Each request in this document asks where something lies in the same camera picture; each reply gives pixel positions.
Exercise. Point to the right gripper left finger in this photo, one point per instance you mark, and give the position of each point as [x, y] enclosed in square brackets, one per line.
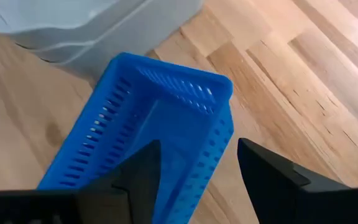
[132, 186]

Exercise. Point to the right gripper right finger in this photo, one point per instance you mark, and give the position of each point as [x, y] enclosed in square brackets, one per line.
[275, 193]

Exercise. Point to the blue slotted plastic basket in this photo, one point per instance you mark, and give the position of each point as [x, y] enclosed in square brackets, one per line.
[166, 124]

